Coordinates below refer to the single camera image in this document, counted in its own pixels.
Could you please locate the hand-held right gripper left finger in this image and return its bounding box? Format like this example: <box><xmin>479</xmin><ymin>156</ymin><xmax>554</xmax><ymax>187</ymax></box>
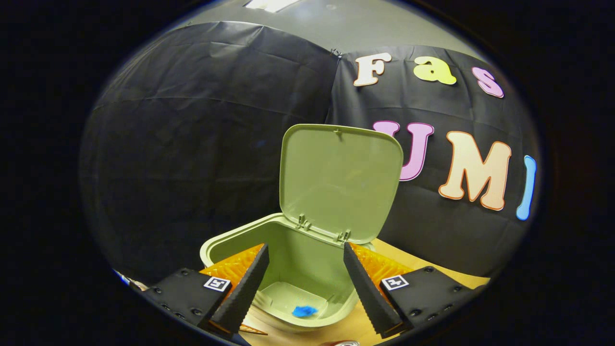
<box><xmin>144</xmin><ymin>243</ymin><xmax>271</xmax><ymax>337</ymax></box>

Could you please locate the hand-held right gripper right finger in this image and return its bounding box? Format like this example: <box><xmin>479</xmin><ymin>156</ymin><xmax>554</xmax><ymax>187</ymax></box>
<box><xmin>343</xmin><ymin>241</ymin><xmax>488</xmax><ymax>339</ymax></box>

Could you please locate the green desktop garbage bin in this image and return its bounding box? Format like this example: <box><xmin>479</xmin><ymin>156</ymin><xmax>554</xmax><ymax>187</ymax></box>
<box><xmin>199</xmin><ymin>124</ymin><xmax>404</xmax><ymax>333</ymax></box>

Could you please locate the green garbage bin lid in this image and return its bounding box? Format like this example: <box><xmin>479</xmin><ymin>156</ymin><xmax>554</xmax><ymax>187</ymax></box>
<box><xmin>280</xmin><ymin>124</ymin><xmax>404</xmax><ymax>246</ymax></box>

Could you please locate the black backdrop cloth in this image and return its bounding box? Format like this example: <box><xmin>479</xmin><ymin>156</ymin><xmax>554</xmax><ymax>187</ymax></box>
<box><xmin>79</xmin><ymin>22</ymin><xmax>541</xmax><ymax>284</ymax></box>

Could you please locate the ceiling light panel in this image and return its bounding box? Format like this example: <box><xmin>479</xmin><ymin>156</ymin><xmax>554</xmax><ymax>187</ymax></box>
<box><xmin>244</xmin><ymin>0</ymin><xmax>302</xmax><ymax>13</ymax></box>

